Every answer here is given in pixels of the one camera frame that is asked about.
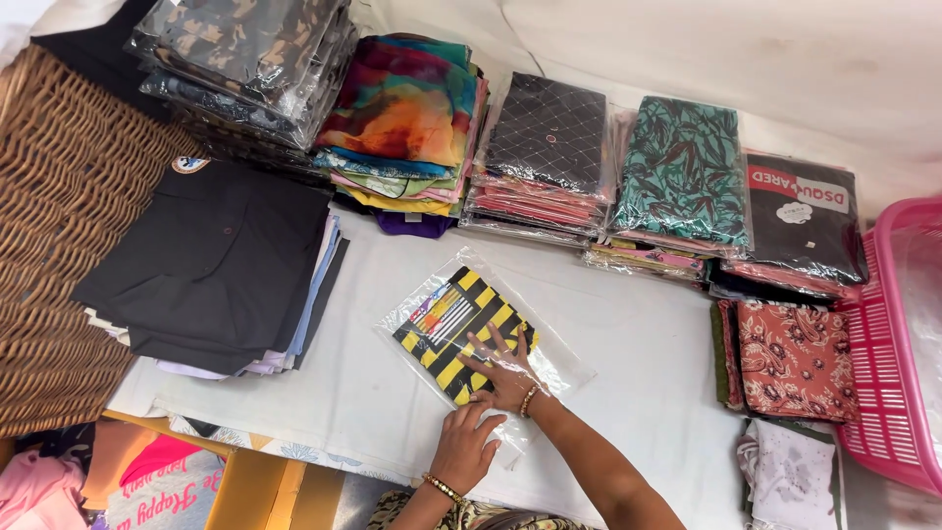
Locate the person's right hand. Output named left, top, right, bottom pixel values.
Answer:
left=456, top=321, right=550, bottom=417

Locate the person's left hand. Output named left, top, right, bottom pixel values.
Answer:
left=430, top=401, right=509, bottom=496

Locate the clear plastic bag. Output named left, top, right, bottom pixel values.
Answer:
left=372, top=246, right=598, bottom=472

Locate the yellow black striped garment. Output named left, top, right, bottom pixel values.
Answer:
left=392, top=265, right=540, bottom=407

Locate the person's patterned dress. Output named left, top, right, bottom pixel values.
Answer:
left=366, top=489, right=599, bottom=530

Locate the white table sheet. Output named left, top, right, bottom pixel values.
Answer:
left=105, top=205, right=746, bottom=527

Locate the floral patterned cloth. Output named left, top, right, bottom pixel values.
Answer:
left=168, top=414, right=413, bottom=487

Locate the yellow cardboard box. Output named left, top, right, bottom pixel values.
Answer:
left=102, top=409, right=348, bottom=530

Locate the stack of black quilted packets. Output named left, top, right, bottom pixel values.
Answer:
left=458, top=71, right=618, bottom=249

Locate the stack of teal leaf-print packets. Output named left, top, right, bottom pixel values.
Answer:
left=583, top=95, right=753, bottom=284

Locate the stack of orange floral cloths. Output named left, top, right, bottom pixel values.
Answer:
left=709, top=297, right=862, bottom=425

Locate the stack of colourful folded cloths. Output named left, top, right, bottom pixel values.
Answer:
left=312, top=32, right=491, bottom=240

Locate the grey garment with pink print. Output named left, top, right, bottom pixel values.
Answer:
left=105, top=448, right=228, bottom=530

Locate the white stained cloth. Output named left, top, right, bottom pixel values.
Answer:
left=736, top=417, right=849, bottom=530

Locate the stack of dark folded shirts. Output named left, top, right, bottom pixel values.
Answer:
left=70, top=157, right=351, bottom=381

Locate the stack of black red-label packets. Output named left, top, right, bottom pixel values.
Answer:
left=708, top=149, right=871, bottom=304

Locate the orange cloth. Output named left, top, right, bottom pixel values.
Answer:
left=79, top=420, right=161, bottom=511

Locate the pink plastic basket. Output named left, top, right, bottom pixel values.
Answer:
left=834, top=196, right=942, bottom=499

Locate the stack of camouflage garment packets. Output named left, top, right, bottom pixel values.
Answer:
left=124, top=0, right=359, bottom=176

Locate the pink garment heap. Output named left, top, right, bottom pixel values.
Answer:
left=0, top=449, right=93, bottom=530

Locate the brown wicker basket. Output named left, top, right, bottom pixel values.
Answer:
left=0, top=44, right=210, bottom=440

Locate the black cloth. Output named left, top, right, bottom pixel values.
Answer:
left=31, top=0, right=174, bottom=125

